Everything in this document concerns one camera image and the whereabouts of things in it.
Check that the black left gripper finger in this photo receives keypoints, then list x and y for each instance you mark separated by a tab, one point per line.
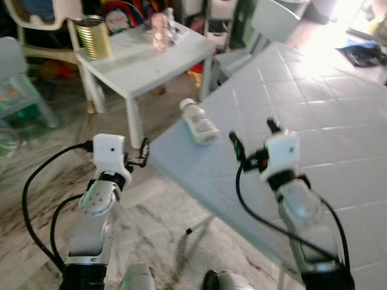
145	151

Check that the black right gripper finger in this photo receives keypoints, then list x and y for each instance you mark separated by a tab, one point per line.
274	125
237	147

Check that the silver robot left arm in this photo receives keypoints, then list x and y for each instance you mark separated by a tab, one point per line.
91	235

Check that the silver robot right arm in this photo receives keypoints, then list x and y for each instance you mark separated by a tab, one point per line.
302	211

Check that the large grey plastic table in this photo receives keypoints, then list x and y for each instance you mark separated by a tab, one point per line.
314	151

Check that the small white table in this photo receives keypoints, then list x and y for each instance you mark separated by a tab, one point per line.
145	66

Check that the silver robot left leg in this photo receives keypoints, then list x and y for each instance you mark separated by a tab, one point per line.
138	278

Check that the silver robot leg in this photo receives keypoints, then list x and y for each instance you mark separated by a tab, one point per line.
138	278
233	281

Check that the black bag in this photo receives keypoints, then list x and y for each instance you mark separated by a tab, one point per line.
366	54

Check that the pink translucent bottle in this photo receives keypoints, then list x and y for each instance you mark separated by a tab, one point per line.
160	33

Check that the silver robot right leg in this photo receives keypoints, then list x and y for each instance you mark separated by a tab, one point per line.
233	281

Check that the gold tin can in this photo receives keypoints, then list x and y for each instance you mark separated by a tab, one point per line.
94	39

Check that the clear plastic bag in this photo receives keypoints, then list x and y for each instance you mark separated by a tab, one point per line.
176	30

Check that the colourful printed bag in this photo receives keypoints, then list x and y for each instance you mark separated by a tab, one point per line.
121	15

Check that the white plastic armchair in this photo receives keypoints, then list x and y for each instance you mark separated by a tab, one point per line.
36	25

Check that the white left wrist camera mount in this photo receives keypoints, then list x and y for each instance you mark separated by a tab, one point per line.
109	154

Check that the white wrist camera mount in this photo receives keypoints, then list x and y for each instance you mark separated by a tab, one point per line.
281	151
109	154

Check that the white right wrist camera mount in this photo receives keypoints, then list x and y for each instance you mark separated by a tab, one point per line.
281	151

